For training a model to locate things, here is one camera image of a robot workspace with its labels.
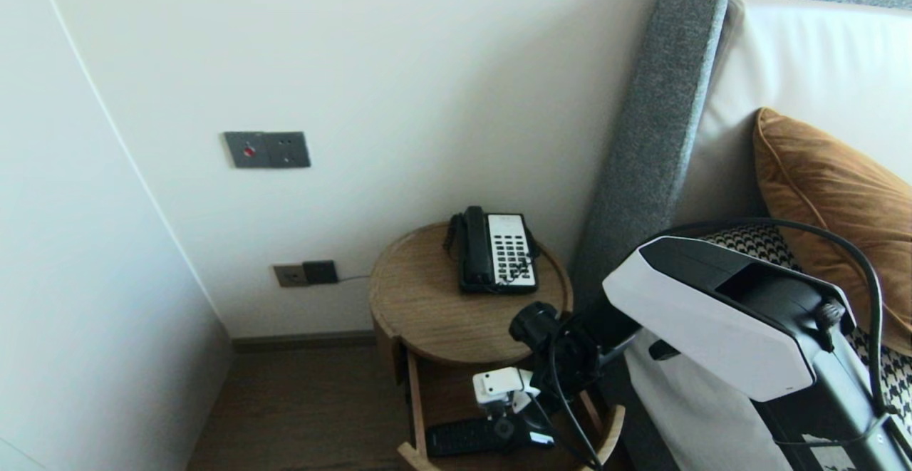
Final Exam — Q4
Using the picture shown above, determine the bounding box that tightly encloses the black telephone handset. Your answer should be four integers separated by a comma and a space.
460, 206, 497, 288

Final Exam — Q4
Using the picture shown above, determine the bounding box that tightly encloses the brown velvet cushion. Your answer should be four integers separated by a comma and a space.
753, 106, 912, 356

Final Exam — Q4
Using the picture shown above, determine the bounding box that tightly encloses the grey wall plate red button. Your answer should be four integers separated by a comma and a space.
224, 133, 266, 170

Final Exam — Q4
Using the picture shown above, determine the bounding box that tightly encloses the black plug adapter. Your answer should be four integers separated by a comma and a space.
303, 261, 338, 286

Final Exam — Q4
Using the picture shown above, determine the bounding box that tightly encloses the black curly telephone cord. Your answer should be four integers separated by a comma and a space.
442, 213, 540, 288

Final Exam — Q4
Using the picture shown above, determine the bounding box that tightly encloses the grey wall socket plate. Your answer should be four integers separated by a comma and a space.
264, 132, 311, 169

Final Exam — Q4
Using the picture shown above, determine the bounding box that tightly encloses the round wooden nightstand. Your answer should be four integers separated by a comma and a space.
368, 222, 574, 386

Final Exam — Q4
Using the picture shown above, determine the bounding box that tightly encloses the white bed sheet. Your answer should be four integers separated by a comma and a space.
623, 328, 781, 471

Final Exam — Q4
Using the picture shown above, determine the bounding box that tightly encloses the grey upholstered headboard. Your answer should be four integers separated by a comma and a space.
570, 0, 912, 315

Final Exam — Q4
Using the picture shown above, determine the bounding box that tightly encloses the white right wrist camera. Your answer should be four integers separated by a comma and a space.
472, 367, 541, 408

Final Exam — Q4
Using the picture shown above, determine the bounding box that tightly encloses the black white houndstooth pillow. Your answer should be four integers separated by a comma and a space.
702, 223, 912, 443

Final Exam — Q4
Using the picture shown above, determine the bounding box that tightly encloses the black white desk telephone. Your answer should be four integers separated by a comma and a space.
456, 209, 540, 295

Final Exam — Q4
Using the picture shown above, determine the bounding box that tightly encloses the black TV remote control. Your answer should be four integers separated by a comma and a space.
426, 418, 555, 457

